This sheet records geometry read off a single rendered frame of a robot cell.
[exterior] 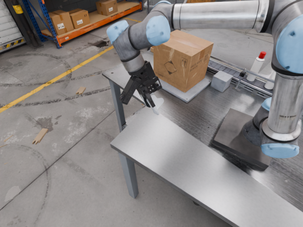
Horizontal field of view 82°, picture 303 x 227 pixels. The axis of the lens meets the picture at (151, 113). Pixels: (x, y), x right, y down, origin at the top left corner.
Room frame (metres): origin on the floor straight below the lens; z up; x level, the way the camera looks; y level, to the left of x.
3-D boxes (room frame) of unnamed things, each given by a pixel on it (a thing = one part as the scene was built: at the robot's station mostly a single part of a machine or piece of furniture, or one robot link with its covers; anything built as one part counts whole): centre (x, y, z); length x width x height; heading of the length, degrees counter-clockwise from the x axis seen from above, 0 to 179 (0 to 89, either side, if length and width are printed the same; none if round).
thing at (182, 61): (1.10, -0.20, 0.99); 0.30 x 0.24 x 0.27; 45
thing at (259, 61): (1.02, -0.70, 0.98); 0.05 x 0.05 x 0.20
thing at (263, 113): (0.53, -0.54, 1.05); 0.13 x 0.12 x 0.14; 163
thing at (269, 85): (0.93, -0.78, 0.98); 0.05 x 0.05 x 0.20
